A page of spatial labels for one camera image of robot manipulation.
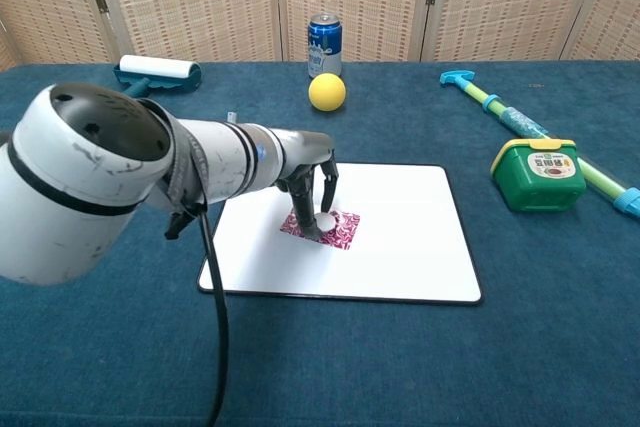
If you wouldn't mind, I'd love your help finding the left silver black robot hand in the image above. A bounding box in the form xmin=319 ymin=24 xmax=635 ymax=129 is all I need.
xmin=272 ymin=129 xmax=341 ymax=244

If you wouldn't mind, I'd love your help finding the red patterned cloth square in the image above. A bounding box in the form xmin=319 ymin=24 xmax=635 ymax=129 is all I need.
xmin=278 ymin=209 xmax=362 ymax=252

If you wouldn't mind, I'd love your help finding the yellow foam ball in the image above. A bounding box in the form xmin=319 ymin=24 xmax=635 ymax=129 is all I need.
xmin=307 ymin=72 xmax=348 ymax=112

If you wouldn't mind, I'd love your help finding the blue and white drink can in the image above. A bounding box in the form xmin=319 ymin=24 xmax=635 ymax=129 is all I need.
xmin=306 ymin=12 xmax=344 ymax=80

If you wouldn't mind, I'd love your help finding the white board with black rim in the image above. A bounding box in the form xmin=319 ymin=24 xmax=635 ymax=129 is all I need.
xmin=196 ymin=162 xmax=485 ymax=308

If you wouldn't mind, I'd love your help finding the teal lint roller orange tip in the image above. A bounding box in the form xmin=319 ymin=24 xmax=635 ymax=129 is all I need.
xmin=112 ymin=53 xmax=204 ymax=99

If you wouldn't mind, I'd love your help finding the green and blue water pump toy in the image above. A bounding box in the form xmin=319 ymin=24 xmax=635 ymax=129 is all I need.
xmin=438 ymin=69 xmax=640 ymax=220

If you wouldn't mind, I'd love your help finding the dark blue table cloth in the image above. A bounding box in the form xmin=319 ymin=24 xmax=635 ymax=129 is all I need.
xmin=0 ymin=60 xmax=640 ymax=427

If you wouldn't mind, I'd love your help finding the green tub with yellow lid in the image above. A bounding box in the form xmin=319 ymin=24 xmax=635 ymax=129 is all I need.
xmin=489 ymin=137 xmax=588 ymax=213

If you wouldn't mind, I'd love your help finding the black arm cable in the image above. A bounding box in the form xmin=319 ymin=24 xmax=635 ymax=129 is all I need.
xmin=164 ymin=199 xmax=231 ymax=427

